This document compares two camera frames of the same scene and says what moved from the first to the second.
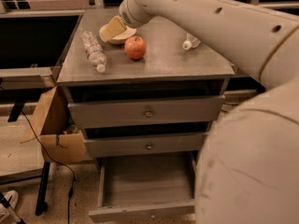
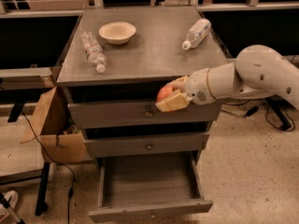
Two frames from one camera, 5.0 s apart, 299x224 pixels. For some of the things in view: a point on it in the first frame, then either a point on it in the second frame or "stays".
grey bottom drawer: x=145 y=186 stays
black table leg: x=41 y=204 stays
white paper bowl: x=120 y=38 stays
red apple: x=135 y=47 -> x=164 y=92
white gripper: x=128 y=12 -> x=198 y=85
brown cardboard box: x=61 y=137 stays
